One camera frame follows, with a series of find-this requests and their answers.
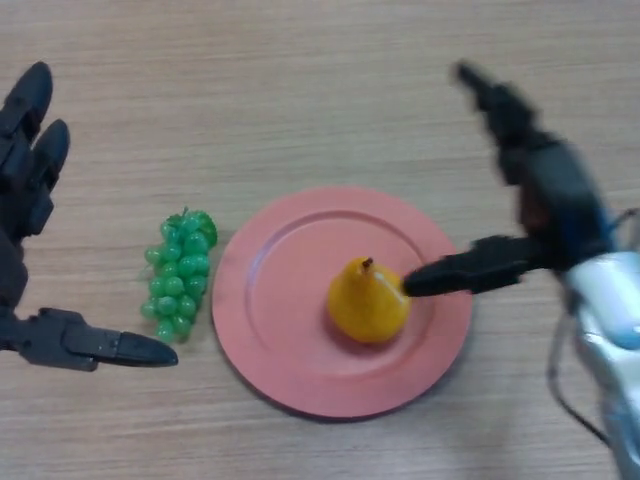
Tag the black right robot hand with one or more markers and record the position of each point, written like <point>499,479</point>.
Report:
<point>565,200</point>

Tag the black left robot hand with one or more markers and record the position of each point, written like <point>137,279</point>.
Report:
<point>15,200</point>

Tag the yellow pear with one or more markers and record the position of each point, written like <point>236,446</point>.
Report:
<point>367,307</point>

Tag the pink round plate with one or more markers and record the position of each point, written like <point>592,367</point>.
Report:
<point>280,320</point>

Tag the green grape bunch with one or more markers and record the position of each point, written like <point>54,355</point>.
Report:
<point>180,270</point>

